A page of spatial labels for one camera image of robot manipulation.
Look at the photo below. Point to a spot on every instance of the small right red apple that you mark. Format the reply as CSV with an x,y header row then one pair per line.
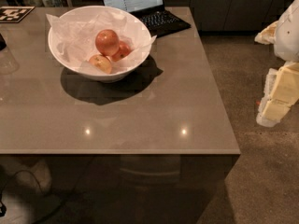
x,y
124,50

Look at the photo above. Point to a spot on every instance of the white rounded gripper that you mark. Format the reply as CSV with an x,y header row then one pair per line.
x,y
288,34

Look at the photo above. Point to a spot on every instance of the front yellowish red apple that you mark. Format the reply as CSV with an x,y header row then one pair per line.
x,y
101,62

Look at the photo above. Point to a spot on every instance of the black white marker tag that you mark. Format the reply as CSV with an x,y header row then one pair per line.
x,y
11,14

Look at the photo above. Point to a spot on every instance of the black object at left edge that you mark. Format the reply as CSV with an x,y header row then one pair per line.
x,y
3,43

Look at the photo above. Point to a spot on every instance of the white crumpled paper liner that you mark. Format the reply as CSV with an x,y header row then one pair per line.
x,y
74,34

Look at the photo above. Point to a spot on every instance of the white ceramic bowl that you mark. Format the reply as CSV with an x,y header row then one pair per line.
x,y
70,64

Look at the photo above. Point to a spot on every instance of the black open laptop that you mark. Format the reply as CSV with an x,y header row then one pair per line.
x,y
153,14

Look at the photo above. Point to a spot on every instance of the large top red apple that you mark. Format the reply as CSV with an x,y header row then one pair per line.
x,y
107,42

